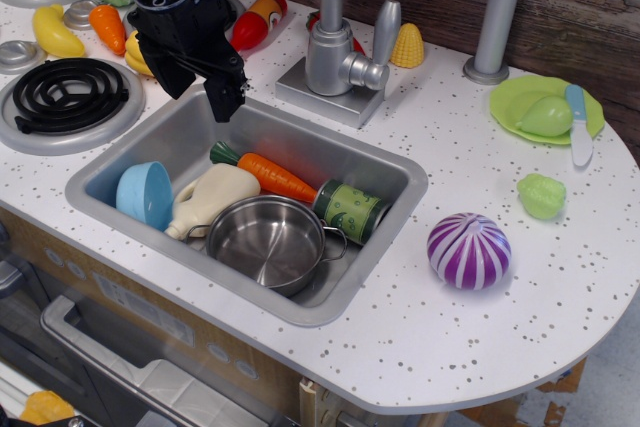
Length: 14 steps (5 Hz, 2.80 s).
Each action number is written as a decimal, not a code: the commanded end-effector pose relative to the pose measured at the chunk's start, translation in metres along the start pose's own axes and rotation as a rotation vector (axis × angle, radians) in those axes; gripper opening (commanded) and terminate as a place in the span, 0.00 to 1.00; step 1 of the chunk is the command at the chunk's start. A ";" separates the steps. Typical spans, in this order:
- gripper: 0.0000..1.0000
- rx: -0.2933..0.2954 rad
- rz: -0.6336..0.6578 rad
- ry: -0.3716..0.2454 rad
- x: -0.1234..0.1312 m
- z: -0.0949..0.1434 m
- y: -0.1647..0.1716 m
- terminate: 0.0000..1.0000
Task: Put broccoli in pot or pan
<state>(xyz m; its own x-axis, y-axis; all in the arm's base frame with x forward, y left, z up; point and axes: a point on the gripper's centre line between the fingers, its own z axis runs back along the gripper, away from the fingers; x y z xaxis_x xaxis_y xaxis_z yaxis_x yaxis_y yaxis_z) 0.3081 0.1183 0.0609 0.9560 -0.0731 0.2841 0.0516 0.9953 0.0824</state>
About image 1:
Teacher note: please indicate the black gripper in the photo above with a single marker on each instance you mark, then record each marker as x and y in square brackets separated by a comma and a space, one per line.
[182, 39]

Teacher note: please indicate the light green toy broccoli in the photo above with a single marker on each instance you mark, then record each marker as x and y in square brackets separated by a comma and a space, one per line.
[542, 197]

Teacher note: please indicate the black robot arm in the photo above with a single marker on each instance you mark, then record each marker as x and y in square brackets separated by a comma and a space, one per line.
[182, 39]

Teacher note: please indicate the stainless steel pot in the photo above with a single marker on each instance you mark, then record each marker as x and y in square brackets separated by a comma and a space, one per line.
[270, 243]

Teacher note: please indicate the yellow toy bell pepper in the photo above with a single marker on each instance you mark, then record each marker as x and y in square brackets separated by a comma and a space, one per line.
[133, 55]

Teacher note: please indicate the middle black stove burner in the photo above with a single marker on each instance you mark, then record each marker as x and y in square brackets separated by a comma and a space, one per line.
[234, 10]

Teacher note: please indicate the black stove burner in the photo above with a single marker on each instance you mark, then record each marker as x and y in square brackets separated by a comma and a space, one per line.
[234, 10]
[68, 106]

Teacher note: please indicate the red toy ketchup bottle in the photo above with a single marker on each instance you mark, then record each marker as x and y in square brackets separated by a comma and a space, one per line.
[254, 25]

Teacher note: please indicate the cream toy milk jug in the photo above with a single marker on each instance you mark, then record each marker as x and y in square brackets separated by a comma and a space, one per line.
[202, 200]

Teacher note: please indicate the orange toy carrot in sink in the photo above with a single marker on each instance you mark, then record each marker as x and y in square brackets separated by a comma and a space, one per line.
[271, 176]

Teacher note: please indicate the small orange toy carrot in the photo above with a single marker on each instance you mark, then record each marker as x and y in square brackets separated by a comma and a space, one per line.
[106, 22]

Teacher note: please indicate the light blue toy bowl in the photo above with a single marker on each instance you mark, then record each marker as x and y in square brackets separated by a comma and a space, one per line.
[144, 192]

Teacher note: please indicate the front black stove burner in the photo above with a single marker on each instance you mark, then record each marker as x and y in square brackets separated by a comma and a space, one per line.
[68, 106]

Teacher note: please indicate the red toy chili pepper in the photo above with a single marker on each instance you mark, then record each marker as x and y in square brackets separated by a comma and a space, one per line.
[312, 19]

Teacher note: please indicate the silver stove knob middle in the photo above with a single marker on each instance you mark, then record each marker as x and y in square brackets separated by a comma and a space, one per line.
[76, 17]

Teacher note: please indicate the silver stove knob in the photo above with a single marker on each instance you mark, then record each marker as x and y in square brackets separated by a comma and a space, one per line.
[19, 56]
[76, 17]

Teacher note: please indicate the silver toy faucet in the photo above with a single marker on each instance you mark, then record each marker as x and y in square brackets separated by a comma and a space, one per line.
[336, 81]

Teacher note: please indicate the yellow toy banana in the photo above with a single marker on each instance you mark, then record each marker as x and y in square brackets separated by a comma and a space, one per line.
[53, 36]

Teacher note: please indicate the silver stove knob front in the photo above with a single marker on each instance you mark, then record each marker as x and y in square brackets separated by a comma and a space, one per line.
[19, 56]

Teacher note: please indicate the green toy can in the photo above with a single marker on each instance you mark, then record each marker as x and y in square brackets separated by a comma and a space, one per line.
[353, 211]

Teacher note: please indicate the yellow toy corn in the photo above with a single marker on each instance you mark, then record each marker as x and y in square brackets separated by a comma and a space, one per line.
[408, 51]

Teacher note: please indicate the light green toy plate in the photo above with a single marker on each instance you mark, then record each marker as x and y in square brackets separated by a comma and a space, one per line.
[510, 100]

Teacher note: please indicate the purple striped toy onion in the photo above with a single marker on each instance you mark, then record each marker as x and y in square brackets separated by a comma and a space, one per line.
[469, 251]

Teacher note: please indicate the light green toy pear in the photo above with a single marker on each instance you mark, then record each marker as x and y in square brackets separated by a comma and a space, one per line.
[549, 116]

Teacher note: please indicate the yellow object bottom left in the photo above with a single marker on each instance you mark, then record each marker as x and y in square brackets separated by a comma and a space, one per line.
[45, 407]

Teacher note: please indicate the blue white toy knife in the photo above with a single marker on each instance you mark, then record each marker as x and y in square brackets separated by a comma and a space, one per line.
[581, 140]

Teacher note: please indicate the silver oven door handle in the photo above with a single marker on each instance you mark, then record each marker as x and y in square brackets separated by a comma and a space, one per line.
[135, 373]

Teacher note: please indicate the silver post right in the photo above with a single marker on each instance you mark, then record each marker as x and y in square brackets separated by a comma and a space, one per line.
[487, 66]

